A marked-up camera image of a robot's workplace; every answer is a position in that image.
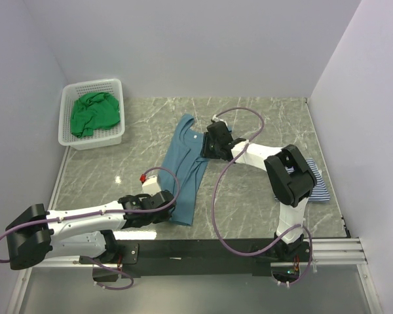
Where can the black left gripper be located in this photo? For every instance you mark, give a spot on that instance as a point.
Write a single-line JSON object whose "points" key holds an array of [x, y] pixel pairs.
{"points": [[163, 217]]}

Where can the green tank top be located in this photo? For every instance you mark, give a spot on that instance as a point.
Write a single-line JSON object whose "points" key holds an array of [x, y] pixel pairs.
{"points": [[94, 111]]}

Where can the white plastic laundry basket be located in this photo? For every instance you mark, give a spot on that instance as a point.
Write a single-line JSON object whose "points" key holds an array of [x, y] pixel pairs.
{"points": [[99, 138]]}

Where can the blue white striped tank top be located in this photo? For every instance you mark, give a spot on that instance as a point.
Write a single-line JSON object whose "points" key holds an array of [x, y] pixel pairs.
{"points": [[319, 189]]}

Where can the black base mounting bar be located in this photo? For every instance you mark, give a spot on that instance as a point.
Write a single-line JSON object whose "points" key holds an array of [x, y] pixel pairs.
{"points": [[140, 258]]}

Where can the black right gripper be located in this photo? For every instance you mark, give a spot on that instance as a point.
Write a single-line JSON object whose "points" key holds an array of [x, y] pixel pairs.
{"points": [[205, 152]]}

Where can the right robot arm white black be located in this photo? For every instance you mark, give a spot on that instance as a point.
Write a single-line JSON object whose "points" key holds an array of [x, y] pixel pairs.
{"points": [[290, 230]]}

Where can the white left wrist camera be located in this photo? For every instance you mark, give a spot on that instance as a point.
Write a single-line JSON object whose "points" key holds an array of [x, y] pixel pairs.
{"points": [[150, 184]]}

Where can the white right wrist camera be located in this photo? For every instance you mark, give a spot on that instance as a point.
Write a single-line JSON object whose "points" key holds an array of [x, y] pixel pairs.
{"points": [[215, 118]]}

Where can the teal tank top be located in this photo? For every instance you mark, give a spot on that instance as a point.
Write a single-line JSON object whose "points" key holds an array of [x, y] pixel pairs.
{"points": [[183, 169]]}

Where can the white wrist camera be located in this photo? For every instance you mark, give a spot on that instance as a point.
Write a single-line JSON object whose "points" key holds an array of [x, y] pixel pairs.
{"points": [[215, 118], [150, 184]]}

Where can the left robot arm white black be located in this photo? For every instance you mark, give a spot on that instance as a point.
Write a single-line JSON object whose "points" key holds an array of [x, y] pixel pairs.
{"points": [[38, 234]]}

